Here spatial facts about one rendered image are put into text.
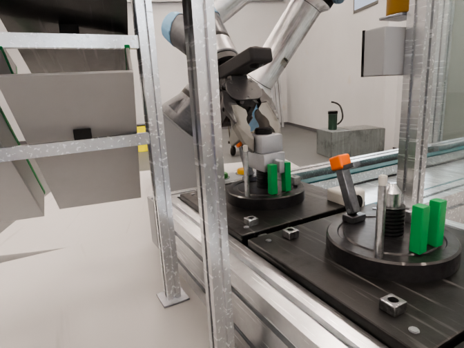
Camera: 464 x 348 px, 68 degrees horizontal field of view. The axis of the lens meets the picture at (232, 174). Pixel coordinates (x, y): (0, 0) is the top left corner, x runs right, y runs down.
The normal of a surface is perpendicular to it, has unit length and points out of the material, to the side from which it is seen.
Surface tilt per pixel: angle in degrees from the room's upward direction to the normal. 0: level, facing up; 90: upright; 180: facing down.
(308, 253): 0
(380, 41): 90
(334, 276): 0
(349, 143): 90
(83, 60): 155
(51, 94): 135
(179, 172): 90
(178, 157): 90
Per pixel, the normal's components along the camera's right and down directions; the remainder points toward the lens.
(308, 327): -0.05, -0.97
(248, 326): -0.88, 0.16
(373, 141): 0.18, 0.22
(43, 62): 0.18, 0.97
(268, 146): 0.48, 0.20
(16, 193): 0.26, 0.84
